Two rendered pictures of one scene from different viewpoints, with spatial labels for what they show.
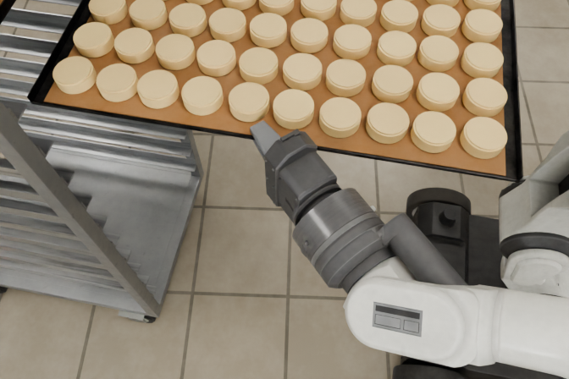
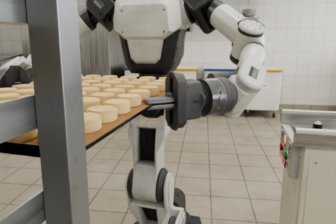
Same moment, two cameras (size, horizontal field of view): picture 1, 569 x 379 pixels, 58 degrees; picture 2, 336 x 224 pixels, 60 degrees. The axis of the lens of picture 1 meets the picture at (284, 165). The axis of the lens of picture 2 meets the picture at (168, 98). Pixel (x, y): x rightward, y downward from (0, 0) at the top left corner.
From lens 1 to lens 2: 0.77 m
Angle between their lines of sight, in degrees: 78
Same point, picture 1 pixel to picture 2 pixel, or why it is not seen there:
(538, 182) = (137, 163)
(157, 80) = (98, 107)
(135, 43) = not seen: hidden behind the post
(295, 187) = (196, 82)
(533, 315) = (248, 56)
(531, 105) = not seen: outside the picture
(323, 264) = (229, 90)
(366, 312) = (251, 79)
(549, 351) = (258, 57)
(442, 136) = not seen: hidden behind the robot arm
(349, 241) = (222, 78)
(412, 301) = (248, 66)
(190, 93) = (117, 102)
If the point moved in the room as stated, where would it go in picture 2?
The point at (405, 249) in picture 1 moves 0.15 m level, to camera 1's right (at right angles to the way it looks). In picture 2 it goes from (223, 74) to (218, 69)
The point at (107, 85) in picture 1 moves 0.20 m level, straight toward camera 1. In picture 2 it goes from (89, 117) to (209, 105)
